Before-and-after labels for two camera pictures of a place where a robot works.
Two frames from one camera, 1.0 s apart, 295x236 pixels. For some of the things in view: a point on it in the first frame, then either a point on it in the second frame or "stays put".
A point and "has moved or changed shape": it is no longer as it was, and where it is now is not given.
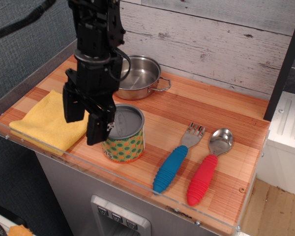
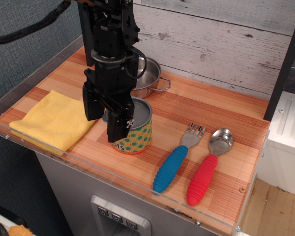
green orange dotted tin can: x=126 y=143 has moved or changed shape
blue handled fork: x=176 y=159 stays put
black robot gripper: x=94 y=83 → x=114 y=79
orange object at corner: x=19 y=230 stays put
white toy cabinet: x=281 y=163 stays put
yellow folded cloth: x=43 y=123 stays put
